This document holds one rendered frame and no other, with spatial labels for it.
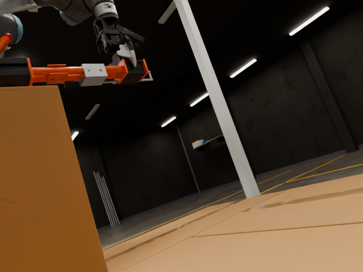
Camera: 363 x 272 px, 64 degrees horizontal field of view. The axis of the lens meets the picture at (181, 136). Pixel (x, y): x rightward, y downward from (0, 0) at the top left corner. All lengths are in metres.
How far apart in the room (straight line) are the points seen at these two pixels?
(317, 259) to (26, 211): 0.46
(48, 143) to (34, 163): 0.05
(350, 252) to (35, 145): 0.53
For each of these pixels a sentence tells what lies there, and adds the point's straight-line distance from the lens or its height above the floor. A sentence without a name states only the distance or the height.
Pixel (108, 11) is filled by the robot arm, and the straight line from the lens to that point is 1.08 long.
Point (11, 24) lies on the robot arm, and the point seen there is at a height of 1.49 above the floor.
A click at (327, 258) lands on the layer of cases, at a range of 0.34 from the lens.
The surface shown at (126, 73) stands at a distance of 0.95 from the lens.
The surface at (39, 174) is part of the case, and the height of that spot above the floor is 0.76.
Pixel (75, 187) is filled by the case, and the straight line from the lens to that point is 0.61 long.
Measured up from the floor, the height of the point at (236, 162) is 0.72.
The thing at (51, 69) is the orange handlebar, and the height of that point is 1.07.
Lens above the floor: 0.66
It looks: 9 degrees up
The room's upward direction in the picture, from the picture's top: 19 degrees counter-clockwise
